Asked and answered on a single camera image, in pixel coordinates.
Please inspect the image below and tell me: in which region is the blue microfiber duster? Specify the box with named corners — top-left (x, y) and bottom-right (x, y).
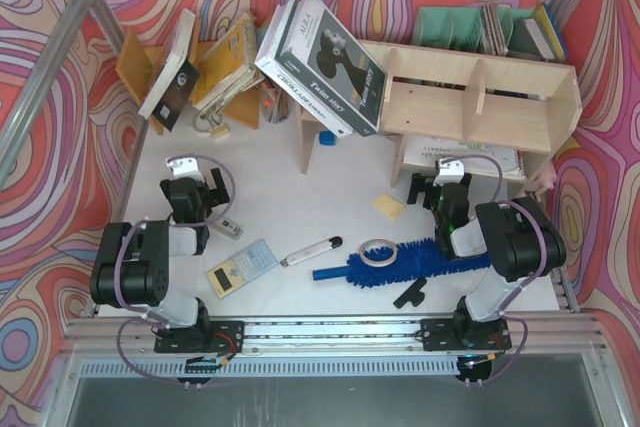
top-left (312, 238), bottom-right (491, 288)

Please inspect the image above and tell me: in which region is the masking tape roll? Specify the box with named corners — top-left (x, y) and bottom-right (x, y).
top-left (358, 239), bottom-right (398, 268)

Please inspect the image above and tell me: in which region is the black T-shaped plastic part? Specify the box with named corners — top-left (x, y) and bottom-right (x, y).
top-left (393, 277), bottom-right (427, 309)

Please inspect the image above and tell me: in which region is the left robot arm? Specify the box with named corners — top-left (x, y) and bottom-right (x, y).
top-left (90, 154), bottom-right (235, 353)

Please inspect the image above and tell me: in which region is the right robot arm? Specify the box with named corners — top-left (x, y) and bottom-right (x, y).
top-left (407, 157), bottom-right (566, 351)

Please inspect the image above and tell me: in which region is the light wooden bookshelf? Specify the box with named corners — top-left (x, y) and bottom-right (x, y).
top-left (297, 39), bottom-right (583, 206)

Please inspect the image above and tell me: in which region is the yellow sticky note pad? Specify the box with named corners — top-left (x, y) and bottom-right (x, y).
top-left (373, 193), bottom-right (405, 221)

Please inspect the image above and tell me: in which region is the spiral bound drawing notebook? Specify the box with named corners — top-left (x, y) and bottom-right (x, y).
top-left (402, 135), bottom-right (527, 180)

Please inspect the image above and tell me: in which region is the yellow grey calculator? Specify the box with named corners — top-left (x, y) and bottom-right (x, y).
top-left (207, 239), bottom-right (279, 299)

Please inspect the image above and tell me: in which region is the blue pencil sharpener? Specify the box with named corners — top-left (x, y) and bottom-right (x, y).
top-left (318, 131), bottom-right (337, 146)

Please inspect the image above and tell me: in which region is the pen cup with pencils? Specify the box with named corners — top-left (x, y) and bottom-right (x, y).
top-left (258, 82), bottom-right (289, 124)

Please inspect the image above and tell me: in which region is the white black marker pen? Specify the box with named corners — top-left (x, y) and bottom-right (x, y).
top-left (280, 236), bottom-right (343, 267)

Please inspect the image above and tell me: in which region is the white black leaning book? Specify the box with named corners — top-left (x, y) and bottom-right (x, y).
top-left (138, 9), bottom-right (200, 131)

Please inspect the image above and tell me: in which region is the yellow books stack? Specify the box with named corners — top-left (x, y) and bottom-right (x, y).
top-left (192, 11), bottom-right (263, 117)

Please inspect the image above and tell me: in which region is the orange wooden book stand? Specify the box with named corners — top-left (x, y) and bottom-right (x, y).
top-left (116, 32), bottom-right (264, 130)

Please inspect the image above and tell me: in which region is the green desk organizer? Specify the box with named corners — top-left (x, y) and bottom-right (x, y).
top-left (411, 6), bottom-right (559, 63)

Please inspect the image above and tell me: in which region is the blue yellow book in organizer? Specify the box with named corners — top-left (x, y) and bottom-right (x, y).
top-left (531, 3), bottom-right (568, 63)

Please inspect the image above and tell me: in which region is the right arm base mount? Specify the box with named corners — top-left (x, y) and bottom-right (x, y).
top-left (414, 318), bottom-right (512, 352)

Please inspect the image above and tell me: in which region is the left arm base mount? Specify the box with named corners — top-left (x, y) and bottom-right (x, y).
top-left (154, 320), bottom-right (245, 354)

